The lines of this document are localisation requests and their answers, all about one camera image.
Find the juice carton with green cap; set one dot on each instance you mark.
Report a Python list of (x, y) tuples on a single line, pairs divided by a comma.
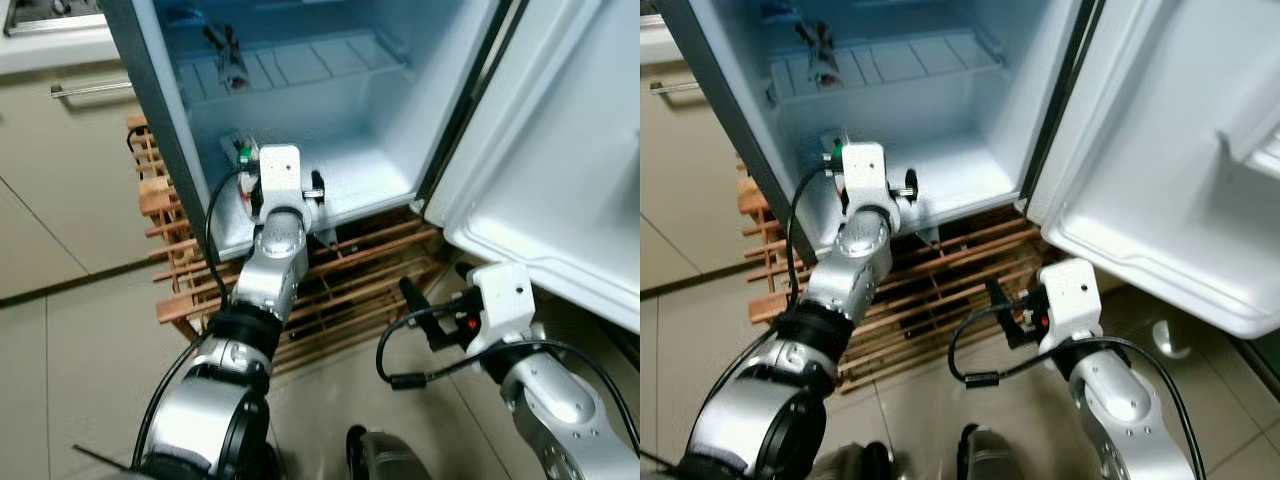
[(243, 152), (836, 152)]

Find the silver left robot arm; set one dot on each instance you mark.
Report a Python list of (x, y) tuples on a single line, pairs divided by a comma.
[(270, 270), (850, 265)]

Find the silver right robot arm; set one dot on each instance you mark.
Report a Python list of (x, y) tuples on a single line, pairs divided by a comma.
[(560, 410), (1120, 400)]

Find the silver mini fridge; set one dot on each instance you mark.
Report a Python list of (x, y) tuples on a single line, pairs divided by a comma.
[(920, 130), (330, 130)]

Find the wooden wine rack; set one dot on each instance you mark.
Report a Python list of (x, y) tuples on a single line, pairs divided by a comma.
[(350, 280), (940, 290)]

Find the grey robot leg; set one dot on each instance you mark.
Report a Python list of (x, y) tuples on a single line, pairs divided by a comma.
[(1000, 460), (385, 460)]

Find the beige kitchen cabinet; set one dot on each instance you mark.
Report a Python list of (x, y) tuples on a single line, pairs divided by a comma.
[(60, 180), (680, 180)]

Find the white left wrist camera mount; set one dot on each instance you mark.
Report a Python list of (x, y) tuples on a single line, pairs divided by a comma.
[(280, 175), (868, 172)]

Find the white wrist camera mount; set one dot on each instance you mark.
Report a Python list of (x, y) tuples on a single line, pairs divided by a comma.
[(280, 175), (868, 172), (505, 295), (1070, 290)]

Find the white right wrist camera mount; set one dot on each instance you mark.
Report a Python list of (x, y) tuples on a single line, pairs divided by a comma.
[(1070, 290), (505, 295)]

